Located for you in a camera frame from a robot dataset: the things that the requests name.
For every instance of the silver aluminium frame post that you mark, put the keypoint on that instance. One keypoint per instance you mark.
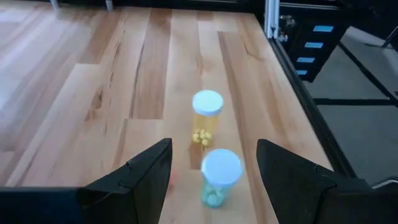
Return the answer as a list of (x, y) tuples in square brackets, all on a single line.
[(271, 18)]

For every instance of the teal pill bottle white cap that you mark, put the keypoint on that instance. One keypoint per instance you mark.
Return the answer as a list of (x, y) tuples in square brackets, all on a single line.
[(221, 168)]

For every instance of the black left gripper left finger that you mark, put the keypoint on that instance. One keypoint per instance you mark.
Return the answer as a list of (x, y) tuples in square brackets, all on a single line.
[(140, 193)]

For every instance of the silver metal leg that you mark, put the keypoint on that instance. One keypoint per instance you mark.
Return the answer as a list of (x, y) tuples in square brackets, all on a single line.
[(109, 5), (54, 3)]

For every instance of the yellow pill bottle white cap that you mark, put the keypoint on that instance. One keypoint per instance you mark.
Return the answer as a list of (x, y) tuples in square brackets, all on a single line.
[(207, 102)]

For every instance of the black cabinet with blue labels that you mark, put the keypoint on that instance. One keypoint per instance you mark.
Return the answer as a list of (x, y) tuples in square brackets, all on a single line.
[(311, 35)]

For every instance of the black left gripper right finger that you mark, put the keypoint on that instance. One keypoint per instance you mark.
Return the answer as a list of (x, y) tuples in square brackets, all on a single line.
[(295, 193)]

